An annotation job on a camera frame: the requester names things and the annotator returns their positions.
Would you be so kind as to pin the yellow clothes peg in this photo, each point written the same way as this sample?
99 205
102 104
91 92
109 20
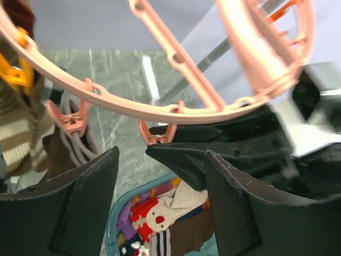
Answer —
18 77

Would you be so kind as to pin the dark brown sock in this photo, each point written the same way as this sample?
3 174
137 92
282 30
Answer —
68 152

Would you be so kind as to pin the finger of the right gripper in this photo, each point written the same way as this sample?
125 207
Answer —
254 143

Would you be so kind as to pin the navy red sock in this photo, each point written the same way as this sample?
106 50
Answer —
134 247

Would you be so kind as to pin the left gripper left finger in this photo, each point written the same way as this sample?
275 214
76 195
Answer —
66 215

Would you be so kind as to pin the cream white sock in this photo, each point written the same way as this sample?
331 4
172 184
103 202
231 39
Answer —
160 212

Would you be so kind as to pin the pink round clip hanger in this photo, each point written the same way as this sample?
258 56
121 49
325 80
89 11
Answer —
270 61

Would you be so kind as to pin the teal plastic basket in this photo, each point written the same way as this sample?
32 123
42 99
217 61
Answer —
191 234

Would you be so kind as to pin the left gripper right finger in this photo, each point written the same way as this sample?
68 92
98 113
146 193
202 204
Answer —
253 218

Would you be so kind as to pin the brown striped sock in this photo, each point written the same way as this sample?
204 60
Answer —
24 125

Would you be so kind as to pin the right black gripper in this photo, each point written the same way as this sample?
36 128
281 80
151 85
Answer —
315 175

